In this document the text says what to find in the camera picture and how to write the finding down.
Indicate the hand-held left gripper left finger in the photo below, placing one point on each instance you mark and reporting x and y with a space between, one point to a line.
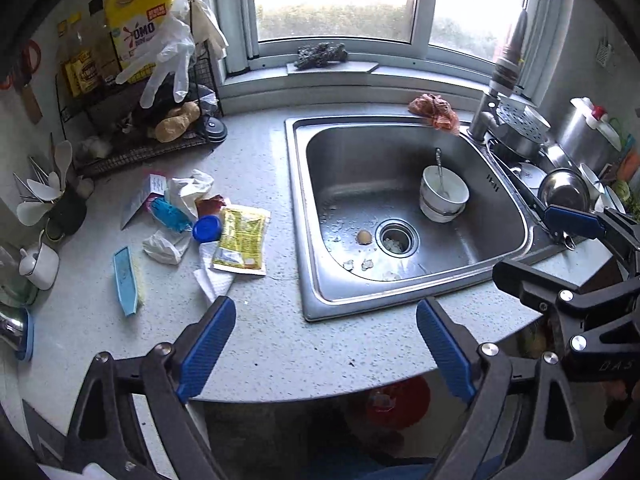
207 345

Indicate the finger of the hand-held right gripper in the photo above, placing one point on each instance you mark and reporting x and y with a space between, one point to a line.
572 222
525 280

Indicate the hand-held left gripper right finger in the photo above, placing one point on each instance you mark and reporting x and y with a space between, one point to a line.
445 350

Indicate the red plastic basin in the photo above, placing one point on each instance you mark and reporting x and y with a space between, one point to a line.
407 396

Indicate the white paper napkin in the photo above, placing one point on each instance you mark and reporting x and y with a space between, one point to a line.
212 280

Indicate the yellow food packet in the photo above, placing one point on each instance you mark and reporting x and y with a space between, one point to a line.
240 237

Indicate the blue bottle cap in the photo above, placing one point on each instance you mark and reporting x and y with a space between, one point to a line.
207 229

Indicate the blue plastic wrapper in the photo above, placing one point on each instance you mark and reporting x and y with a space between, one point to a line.
170 212

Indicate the white medicine box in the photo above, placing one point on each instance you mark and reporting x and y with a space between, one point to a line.
142 200

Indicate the person's right hand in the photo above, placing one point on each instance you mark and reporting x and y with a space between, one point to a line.
622 402

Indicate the steel mixing bowl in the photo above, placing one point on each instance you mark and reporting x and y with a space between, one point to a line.
565 190

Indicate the small white bowl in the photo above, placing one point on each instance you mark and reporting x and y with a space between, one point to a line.
592 180
612 199

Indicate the green leafy vegetables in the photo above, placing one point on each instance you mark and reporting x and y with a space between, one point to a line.
625 190

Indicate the white plate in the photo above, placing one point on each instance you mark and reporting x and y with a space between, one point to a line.
530 175

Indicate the large steel stockpot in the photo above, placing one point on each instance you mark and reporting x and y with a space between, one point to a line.
582 140

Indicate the blue scrub brush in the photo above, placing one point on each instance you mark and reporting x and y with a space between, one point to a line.
127 280

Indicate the white pot lid red knob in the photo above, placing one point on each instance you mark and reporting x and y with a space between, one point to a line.
600 120

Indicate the crumpled white tissue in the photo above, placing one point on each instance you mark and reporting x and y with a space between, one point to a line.
162 247

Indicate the white ceramic bowl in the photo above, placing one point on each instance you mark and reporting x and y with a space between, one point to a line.
452 187
435 216

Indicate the steel steamer pot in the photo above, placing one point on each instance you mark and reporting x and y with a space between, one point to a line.
520 125

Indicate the sink drain strainer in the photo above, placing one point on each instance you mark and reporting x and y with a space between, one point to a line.
396 234

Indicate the grey curved faucet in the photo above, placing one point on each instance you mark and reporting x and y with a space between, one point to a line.
482 120

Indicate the person's leg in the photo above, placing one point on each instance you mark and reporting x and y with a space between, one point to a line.
380 470

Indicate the metal spoon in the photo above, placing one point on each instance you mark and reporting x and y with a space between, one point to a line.
440 170

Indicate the brown eggshell half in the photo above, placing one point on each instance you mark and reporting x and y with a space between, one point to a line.
364 236

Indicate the red-brown sachet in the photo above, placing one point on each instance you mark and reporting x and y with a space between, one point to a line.
212 203

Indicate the white plastic bag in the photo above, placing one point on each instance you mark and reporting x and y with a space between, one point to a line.
187 190

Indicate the white faucet water filter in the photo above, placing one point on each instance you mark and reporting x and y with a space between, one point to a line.
507 67

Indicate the orange mesh dishcloth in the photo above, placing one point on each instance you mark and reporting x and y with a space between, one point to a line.
435 110

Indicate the white mug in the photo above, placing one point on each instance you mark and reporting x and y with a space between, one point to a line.
42 265

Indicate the dark utensil holder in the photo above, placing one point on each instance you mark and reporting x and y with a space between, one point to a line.
67 215

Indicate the stainless steel sink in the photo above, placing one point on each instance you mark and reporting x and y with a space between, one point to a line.
360 175

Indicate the steel cup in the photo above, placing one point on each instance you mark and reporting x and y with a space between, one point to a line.
10 327

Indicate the green glass bowl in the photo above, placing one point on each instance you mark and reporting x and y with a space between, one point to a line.
12 280

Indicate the black round sink plug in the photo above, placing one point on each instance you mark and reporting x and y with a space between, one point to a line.
212 127

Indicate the tan ginger root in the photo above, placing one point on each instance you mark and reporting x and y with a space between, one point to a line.
175 120

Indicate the garlic bulb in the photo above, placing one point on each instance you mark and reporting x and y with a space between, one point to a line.
97 146

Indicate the bunch of white spoons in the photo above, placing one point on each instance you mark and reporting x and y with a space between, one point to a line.
45 185

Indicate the translucent white rubber glove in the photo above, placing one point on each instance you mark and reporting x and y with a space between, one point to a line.
167 55

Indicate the yellow seasoning bottle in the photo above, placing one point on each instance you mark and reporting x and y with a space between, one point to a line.
80 72

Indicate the dark steel wool scrubber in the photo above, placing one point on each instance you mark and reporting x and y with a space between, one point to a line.
320 55

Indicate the dark sauce bottle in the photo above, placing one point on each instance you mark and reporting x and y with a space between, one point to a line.
102 50

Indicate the cream rubber glove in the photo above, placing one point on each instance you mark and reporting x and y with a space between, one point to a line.
207 25

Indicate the yellow detergent bottle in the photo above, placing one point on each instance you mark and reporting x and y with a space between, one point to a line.
135 15

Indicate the beige wall cutlery holder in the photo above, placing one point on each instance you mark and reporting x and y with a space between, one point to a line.
605 52

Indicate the white window frame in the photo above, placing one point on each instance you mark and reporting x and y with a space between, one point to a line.
425 10

